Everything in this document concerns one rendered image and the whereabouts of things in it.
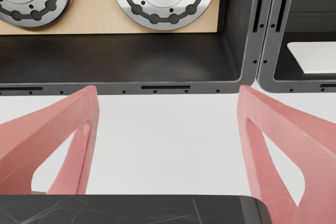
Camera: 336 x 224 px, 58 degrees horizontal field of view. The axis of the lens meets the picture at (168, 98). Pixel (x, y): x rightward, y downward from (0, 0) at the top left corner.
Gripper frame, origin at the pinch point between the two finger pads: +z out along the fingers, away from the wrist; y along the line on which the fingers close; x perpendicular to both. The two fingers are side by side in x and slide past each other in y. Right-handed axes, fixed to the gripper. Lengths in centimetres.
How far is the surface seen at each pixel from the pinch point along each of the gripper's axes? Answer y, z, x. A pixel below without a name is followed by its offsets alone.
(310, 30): -16.6, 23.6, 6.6
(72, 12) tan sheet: 10.7, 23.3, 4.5
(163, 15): 0.5, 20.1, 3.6
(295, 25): -14.8, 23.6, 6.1
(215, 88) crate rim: -4.4, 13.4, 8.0
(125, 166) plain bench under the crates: 10, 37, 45
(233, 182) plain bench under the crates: -16, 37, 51
